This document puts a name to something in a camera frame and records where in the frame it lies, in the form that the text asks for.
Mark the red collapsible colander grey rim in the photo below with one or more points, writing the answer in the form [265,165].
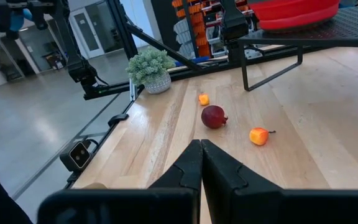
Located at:
[294,14]

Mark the brown-green toy kiwi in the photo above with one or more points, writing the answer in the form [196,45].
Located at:
[94,186]

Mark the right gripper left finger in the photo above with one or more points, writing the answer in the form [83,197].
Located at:
[185,174]

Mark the orange grey parts bin shelf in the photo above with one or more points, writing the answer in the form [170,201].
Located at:
[197,28]

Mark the dark red toy plum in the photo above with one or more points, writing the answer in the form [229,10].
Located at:
[213,116]

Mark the black perforated metal rack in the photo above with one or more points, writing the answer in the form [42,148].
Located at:
[337,28]

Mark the person's hand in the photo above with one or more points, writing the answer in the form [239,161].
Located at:
[20,20]

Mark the black edge clamp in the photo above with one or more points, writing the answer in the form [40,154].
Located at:
[118,119]

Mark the green potted plant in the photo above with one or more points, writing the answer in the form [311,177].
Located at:
[149,70]

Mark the small orange-yellow toy pear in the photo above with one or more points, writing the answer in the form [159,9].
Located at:
[204,99]
[258,137]

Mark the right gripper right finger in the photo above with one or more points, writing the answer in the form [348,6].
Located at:
[222,177]

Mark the small black table camera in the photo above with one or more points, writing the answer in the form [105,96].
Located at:
[76,155]

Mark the white door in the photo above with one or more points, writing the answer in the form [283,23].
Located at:
[87,32]

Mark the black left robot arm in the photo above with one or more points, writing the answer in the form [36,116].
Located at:
[235,28]

